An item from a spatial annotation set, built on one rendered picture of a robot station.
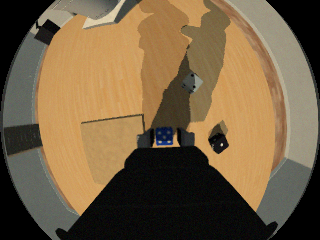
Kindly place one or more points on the tan square mat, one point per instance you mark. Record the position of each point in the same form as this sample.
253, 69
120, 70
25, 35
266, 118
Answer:
108, 143

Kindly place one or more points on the blue die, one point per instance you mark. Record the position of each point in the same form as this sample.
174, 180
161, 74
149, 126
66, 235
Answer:
164, 136

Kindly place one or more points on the white die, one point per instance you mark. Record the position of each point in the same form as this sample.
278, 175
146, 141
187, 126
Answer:
191, 83

